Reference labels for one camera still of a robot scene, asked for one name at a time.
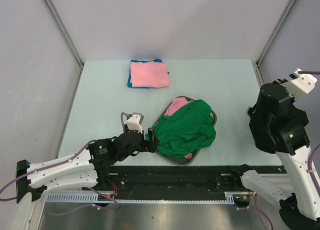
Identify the grey laundry tray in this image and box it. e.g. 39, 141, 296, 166
152, 96, 217, 167

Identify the black polo shirt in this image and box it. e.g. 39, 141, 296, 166
247, 103, 276, 154

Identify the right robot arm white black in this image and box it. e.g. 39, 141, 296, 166
230, 82, 320, 230

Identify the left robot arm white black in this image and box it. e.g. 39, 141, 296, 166
15, 128, 159, 203

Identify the green t shirt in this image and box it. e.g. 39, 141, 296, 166
153, 99, 217, 159

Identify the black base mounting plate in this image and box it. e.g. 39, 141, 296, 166
82, 165, 286, 201

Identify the pink t shirt in tray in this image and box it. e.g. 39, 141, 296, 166
164, 97, 192, 116

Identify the folded blue t shirt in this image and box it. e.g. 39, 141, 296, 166
126, 58, 171, 89

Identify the folded pink t shirt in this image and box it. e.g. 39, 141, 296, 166
130, 61, 171, 89

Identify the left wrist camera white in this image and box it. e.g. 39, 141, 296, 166
126, 112, 144, 134

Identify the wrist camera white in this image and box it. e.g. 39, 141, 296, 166
126, 112, 144, 134
280, 68, 320, 101

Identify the grey slotted cable duct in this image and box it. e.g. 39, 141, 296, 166
46, 191, 253, 205

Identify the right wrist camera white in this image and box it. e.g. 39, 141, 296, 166
280, 68, 320, 101

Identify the left aluminium frame post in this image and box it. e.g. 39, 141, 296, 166
42, 0, 84, 70

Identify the aluminium frame post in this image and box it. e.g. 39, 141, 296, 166
42, 0, 84, 70
255, 0, 298, 67

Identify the right aluminium frame post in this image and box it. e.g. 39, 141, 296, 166
255, 0, 298, 67

